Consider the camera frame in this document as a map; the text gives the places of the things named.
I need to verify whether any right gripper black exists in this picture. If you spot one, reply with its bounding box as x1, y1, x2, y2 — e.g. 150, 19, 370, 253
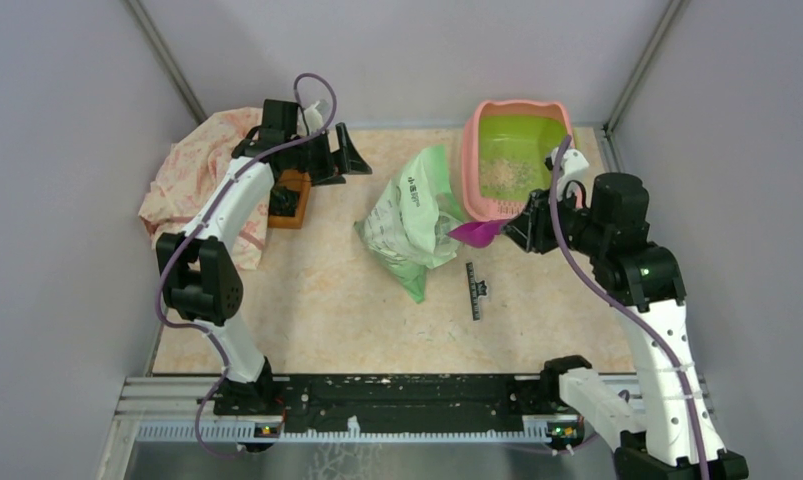
501, 180, 608, 257

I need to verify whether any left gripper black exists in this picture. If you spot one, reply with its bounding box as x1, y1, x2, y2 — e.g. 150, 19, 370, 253
286, 122, 372, 186

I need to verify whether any green cat litter bag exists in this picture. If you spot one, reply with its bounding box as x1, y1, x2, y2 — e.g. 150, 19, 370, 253
354, 145, 465, 304

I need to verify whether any magenta plastic litter scoop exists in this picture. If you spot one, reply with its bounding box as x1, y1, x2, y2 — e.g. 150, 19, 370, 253
448, 219, 508, 249

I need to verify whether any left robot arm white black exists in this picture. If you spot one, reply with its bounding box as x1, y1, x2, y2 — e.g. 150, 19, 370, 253
155, 100, 372, 414

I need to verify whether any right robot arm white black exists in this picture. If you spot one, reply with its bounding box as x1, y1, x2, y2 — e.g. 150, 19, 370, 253
504, 173, 750, 479

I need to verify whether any pink and green litter box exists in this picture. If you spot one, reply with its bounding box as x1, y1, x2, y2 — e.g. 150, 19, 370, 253
460, 99, 573, 221

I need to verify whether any pink patterned crumpled cloth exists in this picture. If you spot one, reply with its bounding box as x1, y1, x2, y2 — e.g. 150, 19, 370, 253
138, 107, 262, 243

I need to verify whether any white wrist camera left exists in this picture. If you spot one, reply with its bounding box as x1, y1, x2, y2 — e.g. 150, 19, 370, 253
298, 99, 331, 137

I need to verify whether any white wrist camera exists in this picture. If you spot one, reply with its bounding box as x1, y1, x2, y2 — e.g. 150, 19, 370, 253
298, 99, 331, 137
545, 147, 589, 200

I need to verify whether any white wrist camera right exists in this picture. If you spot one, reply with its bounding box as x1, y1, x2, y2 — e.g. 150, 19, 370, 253
545, 147, 589, 200

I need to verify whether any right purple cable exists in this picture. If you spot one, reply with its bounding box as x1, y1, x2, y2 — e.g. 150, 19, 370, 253
506, 135, 712, 480

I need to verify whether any purple cable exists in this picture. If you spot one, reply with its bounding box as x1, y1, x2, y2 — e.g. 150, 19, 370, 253
151, 72, 339, 464
506, 135, 712, 480

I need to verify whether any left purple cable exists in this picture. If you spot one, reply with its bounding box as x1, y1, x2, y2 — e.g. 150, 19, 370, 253
151, 72, 339, 464

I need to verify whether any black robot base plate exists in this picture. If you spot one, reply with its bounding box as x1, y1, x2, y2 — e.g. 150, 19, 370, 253
212, 373, 578, 434

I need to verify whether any white slotted cable duct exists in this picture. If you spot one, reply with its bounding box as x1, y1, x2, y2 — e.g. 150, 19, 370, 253
136, 420, 550, 444

